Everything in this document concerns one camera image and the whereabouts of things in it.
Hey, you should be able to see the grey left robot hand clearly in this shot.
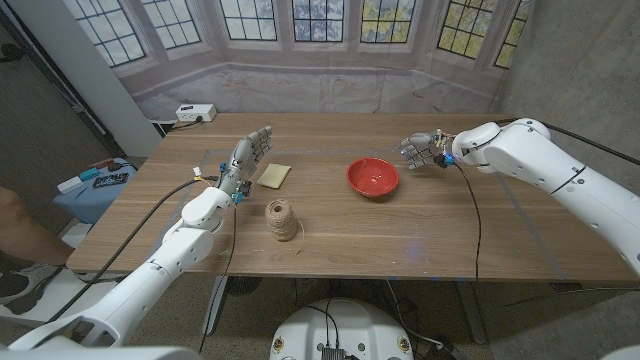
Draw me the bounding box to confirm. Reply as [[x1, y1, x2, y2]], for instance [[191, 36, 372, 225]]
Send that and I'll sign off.
[[215, 125, 274, 205]]

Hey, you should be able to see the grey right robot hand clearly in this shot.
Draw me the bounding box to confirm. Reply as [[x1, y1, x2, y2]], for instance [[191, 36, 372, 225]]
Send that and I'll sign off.
[[398, 128, 456, 171]]

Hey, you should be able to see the red bowl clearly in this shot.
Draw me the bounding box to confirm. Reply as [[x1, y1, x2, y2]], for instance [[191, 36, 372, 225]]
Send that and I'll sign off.
[[346, 157, 401, 199]]

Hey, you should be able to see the brown twine spool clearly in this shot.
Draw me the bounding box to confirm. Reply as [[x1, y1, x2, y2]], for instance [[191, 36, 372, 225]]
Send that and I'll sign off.
[[264, 198, 305, 256]]

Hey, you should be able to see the white power strip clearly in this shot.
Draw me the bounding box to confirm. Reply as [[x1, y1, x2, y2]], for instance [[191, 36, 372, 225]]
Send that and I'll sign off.
[[175, 103, 218, 124]]

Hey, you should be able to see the printed window backdrop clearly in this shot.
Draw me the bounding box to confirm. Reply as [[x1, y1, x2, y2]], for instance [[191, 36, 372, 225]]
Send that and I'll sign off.
[[62, 0, 534, 122]]

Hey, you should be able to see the black phone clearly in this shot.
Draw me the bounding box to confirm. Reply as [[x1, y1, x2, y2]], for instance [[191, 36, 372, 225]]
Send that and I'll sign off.
[[92, 172, 130, 190]]

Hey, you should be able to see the grey table leg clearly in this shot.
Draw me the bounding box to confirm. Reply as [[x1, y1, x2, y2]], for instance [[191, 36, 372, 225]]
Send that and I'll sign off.
[[454, 280, 489, 345], [201, 275, 231, 337]]

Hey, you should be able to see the blue box with devices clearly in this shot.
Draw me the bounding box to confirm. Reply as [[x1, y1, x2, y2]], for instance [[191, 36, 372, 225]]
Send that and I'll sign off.
[[53, 163, 139, 225]]

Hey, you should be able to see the white small box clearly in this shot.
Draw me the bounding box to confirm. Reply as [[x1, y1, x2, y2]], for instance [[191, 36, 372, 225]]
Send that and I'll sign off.
[[56, 175, 85, 195]]

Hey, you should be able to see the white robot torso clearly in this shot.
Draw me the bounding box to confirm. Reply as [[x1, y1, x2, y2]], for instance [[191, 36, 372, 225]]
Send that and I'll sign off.
[[269, 298, 415, 360]]

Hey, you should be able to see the white floor mat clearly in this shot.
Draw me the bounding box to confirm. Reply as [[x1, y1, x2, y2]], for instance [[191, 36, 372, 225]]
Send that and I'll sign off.
[[0, 269, 122, 327]]

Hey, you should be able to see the person's bare leg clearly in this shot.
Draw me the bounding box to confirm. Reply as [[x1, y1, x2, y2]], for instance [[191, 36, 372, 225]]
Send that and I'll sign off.
[[0, 185, 76, 266]]

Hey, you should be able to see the grey black sneaker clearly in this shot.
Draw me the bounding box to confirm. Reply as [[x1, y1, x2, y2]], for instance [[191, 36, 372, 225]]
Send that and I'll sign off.
[[0, 262, 66, 316]]

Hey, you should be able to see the thin black left wrist cable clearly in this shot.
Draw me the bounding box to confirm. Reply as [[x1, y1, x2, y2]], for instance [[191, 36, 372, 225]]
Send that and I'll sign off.
[[198, 202, 239, 354]]

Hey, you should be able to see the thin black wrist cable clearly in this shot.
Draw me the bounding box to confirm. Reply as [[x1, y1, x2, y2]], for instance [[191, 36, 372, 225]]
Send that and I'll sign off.
[[198, 202, 239, 354], [453, 162, 483, 281]]

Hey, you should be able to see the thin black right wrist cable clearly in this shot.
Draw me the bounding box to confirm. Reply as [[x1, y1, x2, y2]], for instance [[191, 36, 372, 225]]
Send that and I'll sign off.
[[453, 162, 483, 281]]

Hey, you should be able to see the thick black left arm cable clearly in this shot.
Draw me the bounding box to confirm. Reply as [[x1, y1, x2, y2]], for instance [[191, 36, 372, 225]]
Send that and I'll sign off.
[[47, 176, 221, 324]]

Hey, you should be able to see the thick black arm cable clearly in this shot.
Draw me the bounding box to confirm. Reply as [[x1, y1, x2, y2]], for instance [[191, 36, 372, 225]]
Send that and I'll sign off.
[[494, 118, 640, 167], [47, 176, 221, 324]]

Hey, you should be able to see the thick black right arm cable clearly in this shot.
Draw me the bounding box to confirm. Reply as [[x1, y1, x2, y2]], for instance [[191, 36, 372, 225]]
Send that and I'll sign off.
[[494, 118, 640, 167]]

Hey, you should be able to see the white floor cable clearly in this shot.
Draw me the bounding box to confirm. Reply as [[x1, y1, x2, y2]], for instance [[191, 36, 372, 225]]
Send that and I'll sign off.
[[384, 279, 446, 350]]

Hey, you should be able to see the thin black right elbow cable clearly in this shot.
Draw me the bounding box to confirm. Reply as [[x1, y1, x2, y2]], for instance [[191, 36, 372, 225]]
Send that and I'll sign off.
[[503, 286, 640, 307]]

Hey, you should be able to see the black door handle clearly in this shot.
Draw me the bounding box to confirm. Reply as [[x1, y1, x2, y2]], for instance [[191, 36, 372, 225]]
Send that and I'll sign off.
[[0, 43, 27, 64]]

